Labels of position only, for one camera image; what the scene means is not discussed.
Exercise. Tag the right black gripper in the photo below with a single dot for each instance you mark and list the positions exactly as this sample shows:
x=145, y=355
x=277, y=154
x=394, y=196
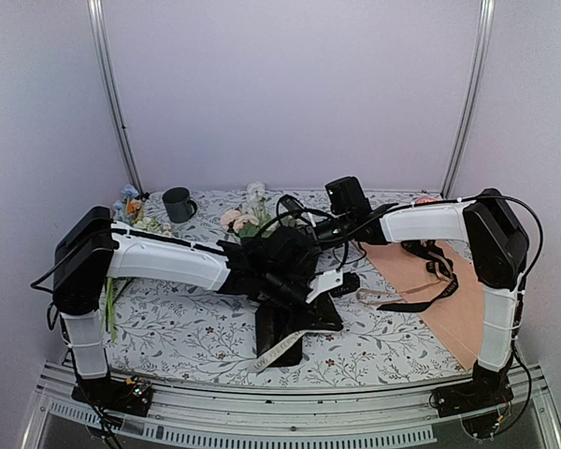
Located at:
x=309, y=232

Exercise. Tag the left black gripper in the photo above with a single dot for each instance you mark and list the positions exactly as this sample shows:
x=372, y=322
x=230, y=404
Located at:
x=323, y=293

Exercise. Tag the white rose long stem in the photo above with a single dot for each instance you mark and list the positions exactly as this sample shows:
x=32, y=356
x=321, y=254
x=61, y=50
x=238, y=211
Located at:
x=241, y=224

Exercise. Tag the cream printed ribbon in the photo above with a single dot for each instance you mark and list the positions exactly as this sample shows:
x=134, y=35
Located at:
x=267, y=358

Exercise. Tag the small white flower stem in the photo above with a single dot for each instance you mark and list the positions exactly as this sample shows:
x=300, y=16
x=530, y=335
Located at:
x=256, y=198

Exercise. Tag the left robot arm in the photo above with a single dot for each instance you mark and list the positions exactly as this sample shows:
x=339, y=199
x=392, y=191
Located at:
x=98, y=248

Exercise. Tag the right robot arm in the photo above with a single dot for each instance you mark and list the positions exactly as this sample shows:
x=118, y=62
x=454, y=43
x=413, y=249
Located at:
x=496, y=238

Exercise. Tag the red patterned small bowl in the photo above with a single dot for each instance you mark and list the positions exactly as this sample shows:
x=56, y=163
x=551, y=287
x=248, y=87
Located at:
x=424, y=201

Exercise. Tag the black printed ribbon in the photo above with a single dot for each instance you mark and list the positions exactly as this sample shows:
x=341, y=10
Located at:
x=413, y=263

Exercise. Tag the dark grey mug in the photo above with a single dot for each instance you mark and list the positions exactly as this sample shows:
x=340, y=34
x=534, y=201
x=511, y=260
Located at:
x=179, y=206

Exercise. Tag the pink wrapping paper sheet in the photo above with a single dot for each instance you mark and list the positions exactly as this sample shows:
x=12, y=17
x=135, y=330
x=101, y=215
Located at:
x=456, y=320

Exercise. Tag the floral patterned tablecloth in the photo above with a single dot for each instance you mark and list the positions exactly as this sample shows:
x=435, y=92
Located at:
x=182, y=333

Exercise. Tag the blue orange flower stems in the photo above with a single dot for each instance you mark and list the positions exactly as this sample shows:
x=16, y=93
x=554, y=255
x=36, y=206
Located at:
x=128, y=207

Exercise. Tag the green leafy flower bunch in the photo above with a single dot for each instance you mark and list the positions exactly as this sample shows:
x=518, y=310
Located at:
x=113, y=290

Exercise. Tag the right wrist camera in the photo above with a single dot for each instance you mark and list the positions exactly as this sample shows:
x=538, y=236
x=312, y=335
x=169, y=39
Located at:
x=347, y=197

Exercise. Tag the right aluminium frame post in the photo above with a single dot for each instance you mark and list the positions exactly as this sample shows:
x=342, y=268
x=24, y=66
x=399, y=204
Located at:
x=479, y=55

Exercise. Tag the aluminium frame post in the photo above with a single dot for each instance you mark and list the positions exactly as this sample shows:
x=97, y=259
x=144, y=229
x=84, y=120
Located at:
x=100, y=40
x=479, y=55

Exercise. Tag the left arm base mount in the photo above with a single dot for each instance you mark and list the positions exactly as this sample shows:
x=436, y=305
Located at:
x=132, y=396

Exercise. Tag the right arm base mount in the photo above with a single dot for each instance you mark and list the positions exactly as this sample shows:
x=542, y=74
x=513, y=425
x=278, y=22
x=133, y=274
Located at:
x=487, y=397

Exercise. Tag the left aluminium frame post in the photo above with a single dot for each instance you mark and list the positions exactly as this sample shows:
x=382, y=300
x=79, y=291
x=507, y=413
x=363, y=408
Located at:
x=100, y=40

